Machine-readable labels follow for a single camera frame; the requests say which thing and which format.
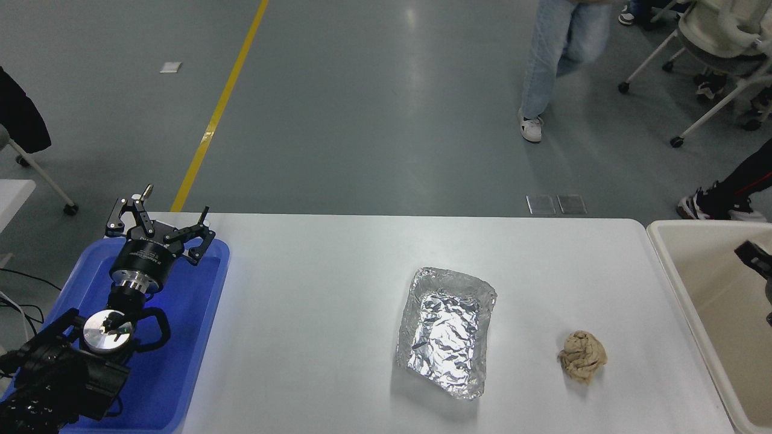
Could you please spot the white office chair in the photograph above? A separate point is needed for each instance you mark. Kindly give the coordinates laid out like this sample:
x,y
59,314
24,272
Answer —
x,y
718,30

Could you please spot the large pale bin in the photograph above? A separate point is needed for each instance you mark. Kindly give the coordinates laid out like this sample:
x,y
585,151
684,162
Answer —
x,y
718,325

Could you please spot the small white table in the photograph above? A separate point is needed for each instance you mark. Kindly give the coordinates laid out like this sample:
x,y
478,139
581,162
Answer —
x,y
11,199

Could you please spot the metal floor plate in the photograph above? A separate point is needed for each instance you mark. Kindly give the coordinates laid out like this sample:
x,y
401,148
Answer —
x,y
571,204
540,205

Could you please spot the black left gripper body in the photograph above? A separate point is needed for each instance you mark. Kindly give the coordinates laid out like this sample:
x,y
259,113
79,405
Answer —
x,y
143,256

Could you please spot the blue plastic tray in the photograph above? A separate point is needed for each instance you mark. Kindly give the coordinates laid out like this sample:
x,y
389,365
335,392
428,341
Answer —
x,y
192,325

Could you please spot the crinkled foil tray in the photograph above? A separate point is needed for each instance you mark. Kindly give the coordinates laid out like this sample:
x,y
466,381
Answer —
x,y
445,331

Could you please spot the person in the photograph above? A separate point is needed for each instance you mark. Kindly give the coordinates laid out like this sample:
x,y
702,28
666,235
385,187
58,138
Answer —
x,y
20,114
742,181
549,54
710,85
630,12

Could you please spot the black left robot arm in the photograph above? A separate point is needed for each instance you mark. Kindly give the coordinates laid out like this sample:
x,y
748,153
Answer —
x,y
60,374

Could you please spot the crumpled tan paper ball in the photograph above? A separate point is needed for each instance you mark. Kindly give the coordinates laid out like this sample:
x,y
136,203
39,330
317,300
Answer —
x,y
581,357

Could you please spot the grey wheeled chair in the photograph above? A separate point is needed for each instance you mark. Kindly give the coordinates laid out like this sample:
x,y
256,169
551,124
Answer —
x,y
44,176

